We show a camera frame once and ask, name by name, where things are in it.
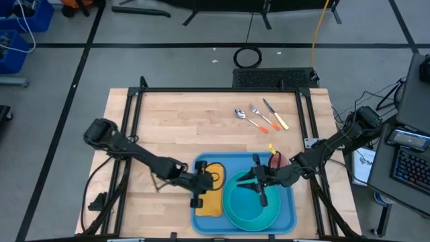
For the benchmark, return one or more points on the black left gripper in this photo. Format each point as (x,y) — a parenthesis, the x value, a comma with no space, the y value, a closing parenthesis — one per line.
(200,184)

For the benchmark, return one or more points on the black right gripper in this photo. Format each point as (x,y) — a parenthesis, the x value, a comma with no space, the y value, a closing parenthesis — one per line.
(279,176)

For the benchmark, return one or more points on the yellow cloth napkin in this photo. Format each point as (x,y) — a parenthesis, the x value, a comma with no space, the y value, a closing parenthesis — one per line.
(211,205)

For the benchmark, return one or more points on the pink cup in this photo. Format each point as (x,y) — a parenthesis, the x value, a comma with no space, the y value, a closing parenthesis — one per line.
(277,161)

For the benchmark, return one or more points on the blue bowl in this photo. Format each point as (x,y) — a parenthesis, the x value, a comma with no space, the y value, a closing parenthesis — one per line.
(248,208)

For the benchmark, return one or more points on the blue plastic tray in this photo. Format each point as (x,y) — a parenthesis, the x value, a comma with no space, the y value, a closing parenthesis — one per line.
(208,225)

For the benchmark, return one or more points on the teal round plate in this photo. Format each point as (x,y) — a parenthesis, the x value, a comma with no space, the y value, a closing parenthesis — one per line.
(235,218)

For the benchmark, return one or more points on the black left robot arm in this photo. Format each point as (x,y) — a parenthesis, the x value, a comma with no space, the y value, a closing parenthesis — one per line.
(141,158)

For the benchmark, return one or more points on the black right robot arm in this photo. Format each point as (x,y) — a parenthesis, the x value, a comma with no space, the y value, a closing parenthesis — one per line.
(336,139)

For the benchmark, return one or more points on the yellow tag on gripper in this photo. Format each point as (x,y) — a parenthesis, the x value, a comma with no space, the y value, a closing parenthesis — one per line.
(272,149)

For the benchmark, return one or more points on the black perforated box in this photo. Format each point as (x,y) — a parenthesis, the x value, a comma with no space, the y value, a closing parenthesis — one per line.
(268,78)

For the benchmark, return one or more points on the black table clamp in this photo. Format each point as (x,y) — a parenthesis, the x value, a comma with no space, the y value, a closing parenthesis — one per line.
(99,202)

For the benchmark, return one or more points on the white printed box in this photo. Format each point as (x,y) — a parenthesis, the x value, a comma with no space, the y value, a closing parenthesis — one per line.
(364,164)

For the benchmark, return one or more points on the blue and white tape roll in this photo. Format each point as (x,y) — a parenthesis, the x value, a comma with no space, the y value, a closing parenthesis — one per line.
(381,199)

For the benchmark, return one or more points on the phone with lit screen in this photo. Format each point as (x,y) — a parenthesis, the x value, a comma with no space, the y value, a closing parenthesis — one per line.
(408,139)

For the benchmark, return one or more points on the black backlit keyboard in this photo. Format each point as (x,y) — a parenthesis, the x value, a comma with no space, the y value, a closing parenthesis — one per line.
(415,169)

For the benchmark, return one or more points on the black partition screen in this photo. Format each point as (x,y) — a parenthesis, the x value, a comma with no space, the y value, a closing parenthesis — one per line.
(235,4)

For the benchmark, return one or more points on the grey equipment cart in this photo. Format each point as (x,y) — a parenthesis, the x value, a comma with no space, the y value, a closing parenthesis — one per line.
(416,101)

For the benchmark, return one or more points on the black bar on floor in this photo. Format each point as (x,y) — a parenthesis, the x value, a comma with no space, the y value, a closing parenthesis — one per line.
(141,11)

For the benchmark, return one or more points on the grey metal bar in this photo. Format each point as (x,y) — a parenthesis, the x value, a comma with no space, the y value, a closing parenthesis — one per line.
(13,81)

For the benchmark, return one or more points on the small blue storage bin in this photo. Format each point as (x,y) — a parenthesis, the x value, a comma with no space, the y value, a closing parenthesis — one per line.
(15,62)

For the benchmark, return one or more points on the orange and black object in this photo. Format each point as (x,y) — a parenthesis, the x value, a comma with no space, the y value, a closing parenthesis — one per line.
(72,2)

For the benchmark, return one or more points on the large blue storage bin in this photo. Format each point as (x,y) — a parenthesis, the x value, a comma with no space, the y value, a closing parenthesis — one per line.
(43,23)

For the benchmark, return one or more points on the silver metal bracket plate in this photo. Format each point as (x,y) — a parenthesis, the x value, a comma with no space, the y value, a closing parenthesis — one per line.
(310,143)

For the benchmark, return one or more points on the black metal table frame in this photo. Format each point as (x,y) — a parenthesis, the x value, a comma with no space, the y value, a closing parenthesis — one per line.
(218,89)

